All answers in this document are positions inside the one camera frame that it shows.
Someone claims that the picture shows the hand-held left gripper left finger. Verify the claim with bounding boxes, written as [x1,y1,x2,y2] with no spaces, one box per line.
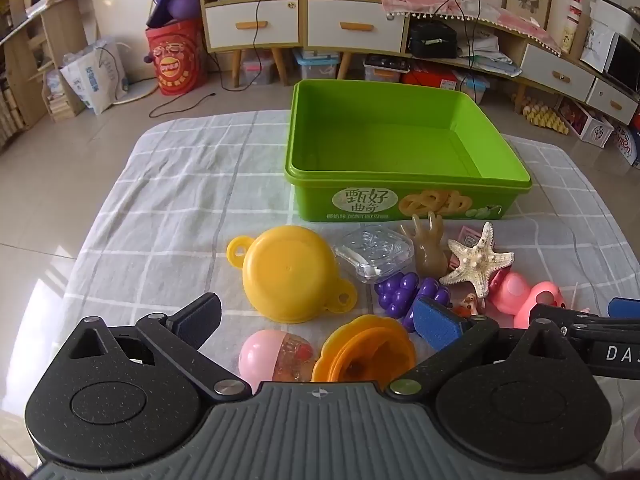
[67,292,253,403]

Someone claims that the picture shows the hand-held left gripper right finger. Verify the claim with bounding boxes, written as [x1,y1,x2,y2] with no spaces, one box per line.
[387,296,566,401]

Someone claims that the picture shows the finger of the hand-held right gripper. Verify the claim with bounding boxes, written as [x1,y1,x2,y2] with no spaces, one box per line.
[530,304,610,332]
[607,297,640,317]

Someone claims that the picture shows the purple toy grapes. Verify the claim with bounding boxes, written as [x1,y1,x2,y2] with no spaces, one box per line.
[375,271,453,333]

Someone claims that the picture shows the pink toy with strap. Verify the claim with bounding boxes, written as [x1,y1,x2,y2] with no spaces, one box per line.
[487,270,593,331]

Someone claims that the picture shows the pink clear capsule ball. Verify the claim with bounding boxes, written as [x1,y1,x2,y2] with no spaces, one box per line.
[238,329,317,386]

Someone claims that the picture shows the white starfish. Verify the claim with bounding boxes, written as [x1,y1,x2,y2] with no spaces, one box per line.
[439,221,516,300]

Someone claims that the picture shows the orange flower-shaped toy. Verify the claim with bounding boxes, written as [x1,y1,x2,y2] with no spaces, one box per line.
[311,314,417,385]

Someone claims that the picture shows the yellow toy pot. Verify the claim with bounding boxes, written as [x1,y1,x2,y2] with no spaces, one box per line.
[226,225,357,325]

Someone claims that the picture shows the green plastic box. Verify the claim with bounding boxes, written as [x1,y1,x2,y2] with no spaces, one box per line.
[284,79,532,223]

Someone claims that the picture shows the small orange figurine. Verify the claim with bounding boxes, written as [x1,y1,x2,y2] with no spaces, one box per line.
[452,293,488,318]

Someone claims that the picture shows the beige hand-shaped toy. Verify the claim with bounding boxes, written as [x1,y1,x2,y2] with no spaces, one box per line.
[399,212,451,278]

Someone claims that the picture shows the pink card box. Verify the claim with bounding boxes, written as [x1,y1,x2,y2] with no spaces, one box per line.
[446,225,482,271]

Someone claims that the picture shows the clear plastic case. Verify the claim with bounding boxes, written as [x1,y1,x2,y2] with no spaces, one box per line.
[334,226,416,283]

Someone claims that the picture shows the grey plaid cloth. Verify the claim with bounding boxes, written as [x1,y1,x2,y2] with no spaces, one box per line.
[60,107,640,441]

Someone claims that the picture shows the white red carton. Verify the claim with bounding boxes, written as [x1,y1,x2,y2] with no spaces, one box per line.
[557,97,613,148]
[612,125,640,168]

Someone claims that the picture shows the black microwave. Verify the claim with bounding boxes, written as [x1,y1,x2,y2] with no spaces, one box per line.
[602,32,640,93]

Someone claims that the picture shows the flat red box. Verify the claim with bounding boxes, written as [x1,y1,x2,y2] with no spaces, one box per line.
[402,67,458,90]

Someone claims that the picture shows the clear storage box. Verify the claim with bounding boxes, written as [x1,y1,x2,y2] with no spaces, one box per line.
[241,57,276,86]

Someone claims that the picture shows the red bucket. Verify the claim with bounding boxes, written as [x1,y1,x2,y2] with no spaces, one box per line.
[145,17,208,96]

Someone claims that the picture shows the white paper bag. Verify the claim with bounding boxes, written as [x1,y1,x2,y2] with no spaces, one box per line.
[60,37,128,115]

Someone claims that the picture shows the dark lid storage box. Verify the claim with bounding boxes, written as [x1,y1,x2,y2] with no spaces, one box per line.
[364,54,403,83]

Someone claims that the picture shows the blue lid storage box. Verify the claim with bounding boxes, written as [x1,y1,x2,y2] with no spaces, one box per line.
[294,50,341,81]

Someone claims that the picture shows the red white bottle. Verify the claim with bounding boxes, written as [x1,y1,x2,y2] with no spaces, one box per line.
[562,2,583,53]

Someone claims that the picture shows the black case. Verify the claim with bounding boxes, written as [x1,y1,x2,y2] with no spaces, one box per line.
[407,20,458,59]

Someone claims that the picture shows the white printer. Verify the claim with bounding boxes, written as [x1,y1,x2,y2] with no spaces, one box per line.
[590,0,640,36]

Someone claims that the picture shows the wooden cabinet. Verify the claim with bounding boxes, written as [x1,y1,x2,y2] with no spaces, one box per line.
[195,0,640,128]

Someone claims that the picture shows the wooden bookshelf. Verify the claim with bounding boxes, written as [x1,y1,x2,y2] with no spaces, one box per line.
[0,0,91,151]

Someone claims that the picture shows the purple plush toy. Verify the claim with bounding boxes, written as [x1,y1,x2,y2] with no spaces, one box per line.
[147,0,201,28]

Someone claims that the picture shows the pink cloth pompom trim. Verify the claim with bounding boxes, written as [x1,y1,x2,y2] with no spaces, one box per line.
[376,0,563,56]

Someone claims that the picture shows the white drawer wooden handle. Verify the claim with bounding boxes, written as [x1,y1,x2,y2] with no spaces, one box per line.
[205,0,301,53]
[306,0,407,53]
[587,80,638,126]
[520,44,596,101]

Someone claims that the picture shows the black floor cable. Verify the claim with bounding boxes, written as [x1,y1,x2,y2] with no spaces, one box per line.
[150,0,273,118]

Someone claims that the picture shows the black socket cables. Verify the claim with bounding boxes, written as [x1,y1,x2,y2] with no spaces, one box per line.
[435,0,483,68]

